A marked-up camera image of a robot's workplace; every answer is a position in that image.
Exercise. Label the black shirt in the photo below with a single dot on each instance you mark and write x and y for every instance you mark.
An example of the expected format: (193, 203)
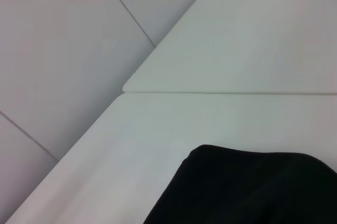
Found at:
(250, 187)

